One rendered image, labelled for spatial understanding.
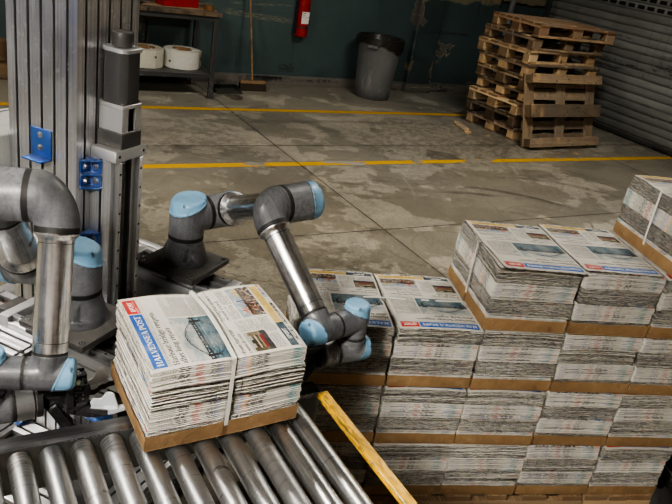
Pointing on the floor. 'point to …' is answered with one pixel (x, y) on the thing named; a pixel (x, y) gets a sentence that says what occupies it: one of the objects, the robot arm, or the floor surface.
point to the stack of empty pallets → (520, 45)
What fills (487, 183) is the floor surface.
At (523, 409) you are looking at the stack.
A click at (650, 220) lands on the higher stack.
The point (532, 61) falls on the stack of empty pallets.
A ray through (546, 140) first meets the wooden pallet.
